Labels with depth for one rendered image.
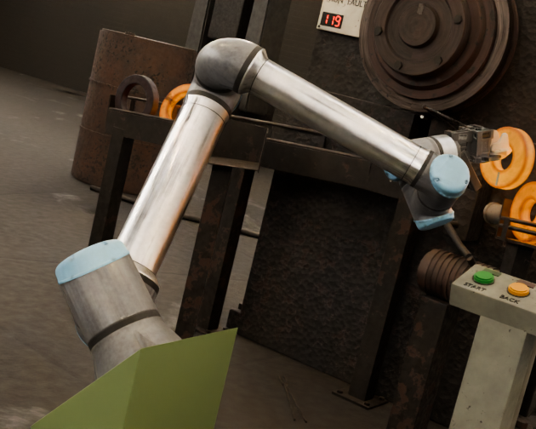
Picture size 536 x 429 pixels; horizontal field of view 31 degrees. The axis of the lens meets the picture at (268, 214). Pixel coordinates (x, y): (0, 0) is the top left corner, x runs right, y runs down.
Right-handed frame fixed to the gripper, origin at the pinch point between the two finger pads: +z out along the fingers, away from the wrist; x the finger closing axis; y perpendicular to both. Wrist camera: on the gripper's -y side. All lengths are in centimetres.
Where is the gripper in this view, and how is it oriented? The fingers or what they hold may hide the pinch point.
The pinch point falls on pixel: (508, 150)
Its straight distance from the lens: 249.3
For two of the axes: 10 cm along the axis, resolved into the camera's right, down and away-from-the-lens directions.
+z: 8.7, -1.6, 4.7
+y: -0.1, -9.5, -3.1
